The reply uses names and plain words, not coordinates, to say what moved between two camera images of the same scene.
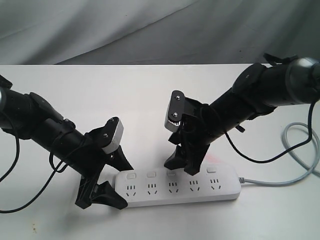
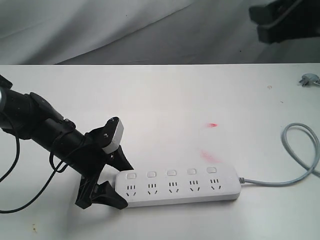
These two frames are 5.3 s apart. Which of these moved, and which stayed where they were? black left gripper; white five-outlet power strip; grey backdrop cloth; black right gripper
Moved: black right gripper
Stayed: grey backdrop cloth; white five-outlet power strip; black left gripper
